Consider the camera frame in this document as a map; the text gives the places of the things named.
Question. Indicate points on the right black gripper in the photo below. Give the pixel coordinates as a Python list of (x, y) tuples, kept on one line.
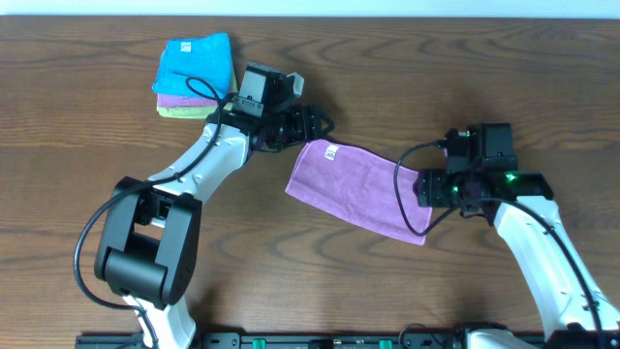
[(425, 188)]

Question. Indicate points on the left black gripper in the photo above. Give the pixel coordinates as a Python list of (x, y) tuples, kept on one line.
[(310, 123)]

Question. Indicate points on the large purple microfiber cloth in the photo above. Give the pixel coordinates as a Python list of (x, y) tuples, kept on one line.
[(361, 188)]

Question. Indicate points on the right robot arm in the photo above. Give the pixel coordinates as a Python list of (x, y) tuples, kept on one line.
[(520, 206)]

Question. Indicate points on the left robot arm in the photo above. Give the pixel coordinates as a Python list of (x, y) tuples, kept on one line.
[(149, 246)]

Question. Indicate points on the folded green cloth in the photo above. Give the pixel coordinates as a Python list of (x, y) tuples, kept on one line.
[(186, 113)]

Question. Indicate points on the folded blue cloth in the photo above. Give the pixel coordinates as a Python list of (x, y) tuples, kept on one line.
[(208, 58)]

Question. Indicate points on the folded purple cloth in stack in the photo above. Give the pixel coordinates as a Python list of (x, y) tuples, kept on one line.
[(174, 101)]

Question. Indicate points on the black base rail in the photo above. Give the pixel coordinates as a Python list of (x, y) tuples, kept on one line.
[(239, 341)]

